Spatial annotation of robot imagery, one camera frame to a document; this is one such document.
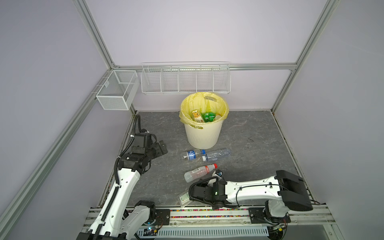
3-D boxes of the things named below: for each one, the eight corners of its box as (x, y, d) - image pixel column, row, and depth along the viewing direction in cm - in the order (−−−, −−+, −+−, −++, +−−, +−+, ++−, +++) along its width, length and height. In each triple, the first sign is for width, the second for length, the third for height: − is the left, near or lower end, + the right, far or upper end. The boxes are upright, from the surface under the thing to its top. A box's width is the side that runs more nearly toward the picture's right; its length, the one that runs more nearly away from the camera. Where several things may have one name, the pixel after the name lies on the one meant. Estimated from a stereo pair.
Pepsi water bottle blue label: (184, 159, 95) (183, 155, 92) (190, 152, 99) (189, 148, 95) (191, 164, 93) (191, 160, 89) (197, 156, 97) (197, 152, 93)
